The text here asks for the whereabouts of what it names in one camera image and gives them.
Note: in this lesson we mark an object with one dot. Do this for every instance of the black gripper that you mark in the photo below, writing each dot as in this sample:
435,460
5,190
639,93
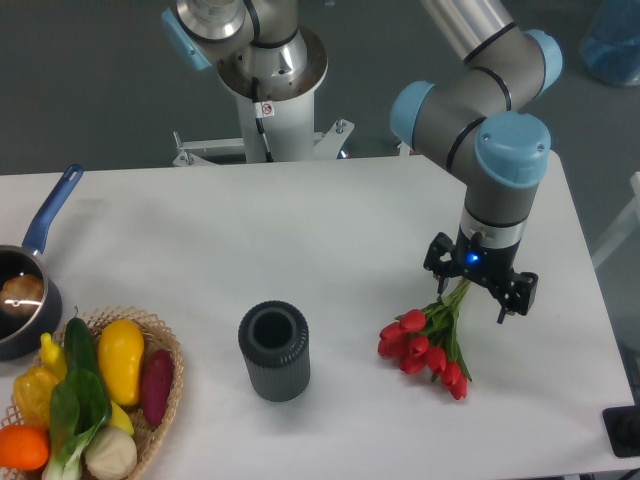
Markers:
490,268

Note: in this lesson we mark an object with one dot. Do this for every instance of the red tulip bouquet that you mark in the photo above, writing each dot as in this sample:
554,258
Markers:
427,338

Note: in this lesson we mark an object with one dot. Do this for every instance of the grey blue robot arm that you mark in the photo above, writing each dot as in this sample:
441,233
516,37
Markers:
474,129

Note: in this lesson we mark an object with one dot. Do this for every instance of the black device at edge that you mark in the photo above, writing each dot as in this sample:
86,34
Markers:
622,426

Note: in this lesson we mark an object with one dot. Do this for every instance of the dark grey ribbed vase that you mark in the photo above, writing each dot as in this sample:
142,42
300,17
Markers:
274,339

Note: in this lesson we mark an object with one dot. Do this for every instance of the blue translucent container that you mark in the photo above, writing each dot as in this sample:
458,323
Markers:
610,48

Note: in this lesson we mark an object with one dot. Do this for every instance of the woven wicker basket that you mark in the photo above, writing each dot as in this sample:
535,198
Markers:
157,335

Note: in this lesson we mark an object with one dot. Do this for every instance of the purple sweet potato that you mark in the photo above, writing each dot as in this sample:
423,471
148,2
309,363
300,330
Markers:
156,381

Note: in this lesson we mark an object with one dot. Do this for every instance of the yellow banana piece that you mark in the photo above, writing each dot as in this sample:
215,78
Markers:
120,419

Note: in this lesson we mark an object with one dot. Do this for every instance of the beige garlic bulb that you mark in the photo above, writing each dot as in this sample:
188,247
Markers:
111,455

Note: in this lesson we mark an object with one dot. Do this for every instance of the green cucumber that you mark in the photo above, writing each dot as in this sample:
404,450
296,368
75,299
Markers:
79,347

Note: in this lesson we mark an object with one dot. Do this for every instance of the green bok choy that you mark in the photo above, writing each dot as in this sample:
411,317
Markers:
78,409

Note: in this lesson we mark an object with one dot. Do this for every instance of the small yellow pepper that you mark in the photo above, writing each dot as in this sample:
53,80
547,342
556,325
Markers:
53,356

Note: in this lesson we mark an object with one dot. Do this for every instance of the yellow bell pepper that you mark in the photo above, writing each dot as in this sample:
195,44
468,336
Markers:
32,393

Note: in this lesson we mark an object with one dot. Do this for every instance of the brown meat patty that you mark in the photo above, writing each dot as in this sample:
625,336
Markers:
22,295

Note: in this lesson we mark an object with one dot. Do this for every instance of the orange fruit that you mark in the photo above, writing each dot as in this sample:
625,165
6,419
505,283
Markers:
24,447

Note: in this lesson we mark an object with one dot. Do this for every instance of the white frame at right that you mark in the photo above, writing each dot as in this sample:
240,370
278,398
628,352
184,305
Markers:
623,225

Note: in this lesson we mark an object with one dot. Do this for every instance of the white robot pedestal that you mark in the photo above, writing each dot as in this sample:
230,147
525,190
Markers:
274,90

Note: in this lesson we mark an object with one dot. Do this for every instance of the blue handled saucepan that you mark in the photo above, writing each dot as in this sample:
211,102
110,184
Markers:
20,336

